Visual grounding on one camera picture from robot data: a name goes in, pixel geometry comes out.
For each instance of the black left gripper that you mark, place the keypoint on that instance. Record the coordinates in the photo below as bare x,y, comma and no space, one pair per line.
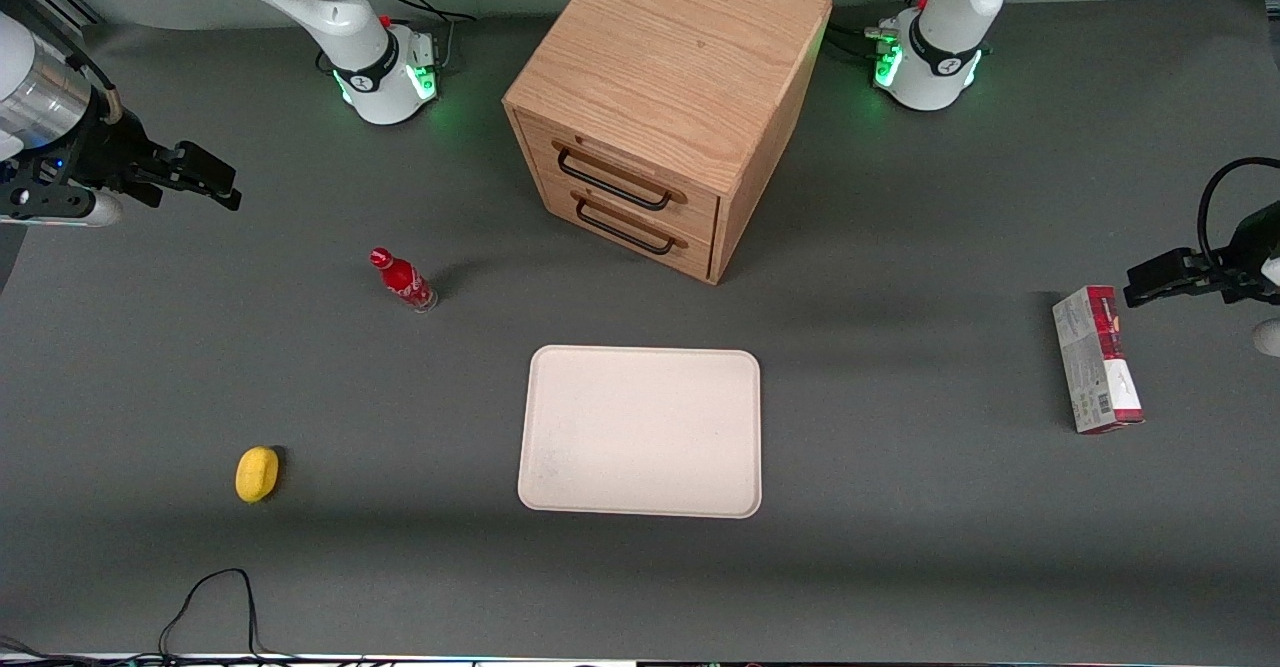
1249,247

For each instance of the white and red carton box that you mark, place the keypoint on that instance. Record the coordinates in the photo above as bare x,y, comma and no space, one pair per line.
1095,367

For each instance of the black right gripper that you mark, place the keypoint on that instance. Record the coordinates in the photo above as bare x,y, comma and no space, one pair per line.
97,144

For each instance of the red soda bottle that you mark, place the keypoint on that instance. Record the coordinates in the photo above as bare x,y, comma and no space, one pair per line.
403,282

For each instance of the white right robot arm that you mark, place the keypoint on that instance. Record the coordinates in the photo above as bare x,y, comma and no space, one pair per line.
330,17

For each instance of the yellow lemon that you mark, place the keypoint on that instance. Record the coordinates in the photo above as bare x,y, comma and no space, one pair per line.
256,474

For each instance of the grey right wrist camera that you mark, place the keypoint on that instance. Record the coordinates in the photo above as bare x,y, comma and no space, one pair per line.
60,209

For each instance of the wooden drawer cabinet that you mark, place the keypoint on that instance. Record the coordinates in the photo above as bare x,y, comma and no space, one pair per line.
680,57

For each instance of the beige plastic tray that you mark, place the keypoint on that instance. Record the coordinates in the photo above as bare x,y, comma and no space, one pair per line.
640,432

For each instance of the aluminium frame rail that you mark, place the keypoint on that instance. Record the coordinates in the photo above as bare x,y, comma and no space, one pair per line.
70,7

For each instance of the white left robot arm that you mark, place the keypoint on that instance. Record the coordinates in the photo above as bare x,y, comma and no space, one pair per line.
940,57

